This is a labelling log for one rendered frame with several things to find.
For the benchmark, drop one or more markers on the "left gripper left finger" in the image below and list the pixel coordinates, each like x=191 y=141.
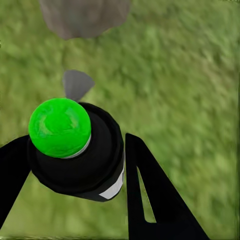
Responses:
x=14 y=170

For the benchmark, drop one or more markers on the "pesticide atomizer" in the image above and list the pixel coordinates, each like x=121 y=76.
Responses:
x=76 y=148

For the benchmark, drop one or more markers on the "tree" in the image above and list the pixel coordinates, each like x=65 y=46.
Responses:
x=76 y=19

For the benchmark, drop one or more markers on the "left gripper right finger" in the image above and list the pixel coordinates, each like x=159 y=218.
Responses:
x=174 y=220

